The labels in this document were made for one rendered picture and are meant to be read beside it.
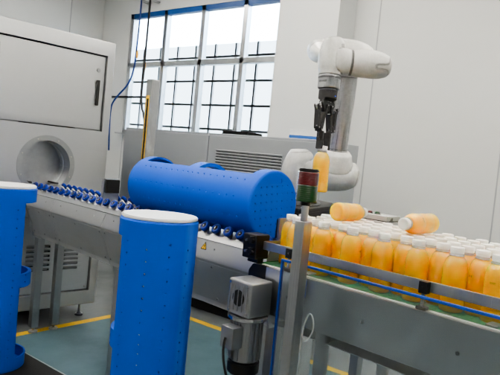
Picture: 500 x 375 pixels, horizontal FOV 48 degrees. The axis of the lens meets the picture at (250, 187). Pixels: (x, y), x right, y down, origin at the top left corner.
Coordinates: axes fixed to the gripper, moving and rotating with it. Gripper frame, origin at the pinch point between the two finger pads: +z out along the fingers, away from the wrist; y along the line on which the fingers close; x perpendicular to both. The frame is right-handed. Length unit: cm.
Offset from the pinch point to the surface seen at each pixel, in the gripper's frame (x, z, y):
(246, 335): 6, 72, 38
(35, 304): -214, 107, 11
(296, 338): 29, 67, 41
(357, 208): 20.5, 25.5, 2.1
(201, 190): -46, 24, 21
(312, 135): -123, -27, -142
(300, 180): 30, 19, 47
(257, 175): -18.4, 16.4, 16.2
